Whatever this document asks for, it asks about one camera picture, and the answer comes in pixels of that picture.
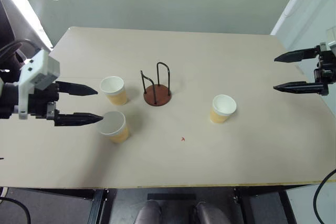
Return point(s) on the dark rounded shape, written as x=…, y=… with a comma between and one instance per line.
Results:
x=148, y=213

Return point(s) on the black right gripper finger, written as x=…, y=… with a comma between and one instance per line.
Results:
x=302, y=87
x=296, y=56

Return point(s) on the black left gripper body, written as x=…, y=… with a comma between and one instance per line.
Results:
x=39, y=103

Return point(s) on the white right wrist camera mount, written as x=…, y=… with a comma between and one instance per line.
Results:
x=329, y=46

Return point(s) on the black metal table frame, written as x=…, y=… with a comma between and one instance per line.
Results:
x=98, y=204

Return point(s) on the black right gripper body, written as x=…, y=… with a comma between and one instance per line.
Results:
x=328, y=64

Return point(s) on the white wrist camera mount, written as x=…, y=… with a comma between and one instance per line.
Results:
x=329, y=46
x=39, y=69

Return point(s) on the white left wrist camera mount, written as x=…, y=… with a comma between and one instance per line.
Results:
x=39, y=69

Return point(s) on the yellow paper cup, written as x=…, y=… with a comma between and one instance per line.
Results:
x=116, y=98
x=113, y=123
x=219, y=117

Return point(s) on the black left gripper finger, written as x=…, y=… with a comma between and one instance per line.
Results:
x=76, y=119
x=78, y=89

